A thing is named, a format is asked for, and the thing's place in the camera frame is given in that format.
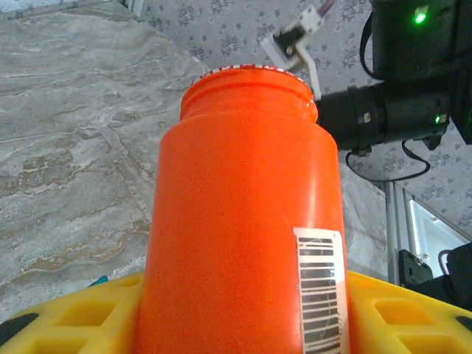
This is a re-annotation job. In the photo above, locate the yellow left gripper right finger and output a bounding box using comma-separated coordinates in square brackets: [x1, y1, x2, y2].
[346, 271, 472, 354]

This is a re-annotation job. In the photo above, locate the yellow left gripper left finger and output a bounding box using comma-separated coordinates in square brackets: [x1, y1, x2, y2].
[0, 271, 148, 354]

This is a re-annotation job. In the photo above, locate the orange pill bottle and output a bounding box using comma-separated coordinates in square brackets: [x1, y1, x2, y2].
[134, 64, 350, 354]

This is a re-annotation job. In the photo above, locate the grey metal sheet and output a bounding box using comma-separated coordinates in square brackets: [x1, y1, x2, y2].
[414, 201, 472, 266]

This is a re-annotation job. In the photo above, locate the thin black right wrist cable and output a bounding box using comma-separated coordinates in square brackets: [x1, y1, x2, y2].
[345, 139, 431, 182]

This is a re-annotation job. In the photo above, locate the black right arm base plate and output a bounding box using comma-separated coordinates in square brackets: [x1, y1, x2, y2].
[398, 249, 449, 287]

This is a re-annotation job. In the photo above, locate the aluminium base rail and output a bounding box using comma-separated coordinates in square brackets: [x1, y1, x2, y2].
[383, 180, 472, 292]

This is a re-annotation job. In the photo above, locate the aluminium frame post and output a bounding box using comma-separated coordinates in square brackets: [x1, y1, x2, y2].
[121, 0, 147, 18]

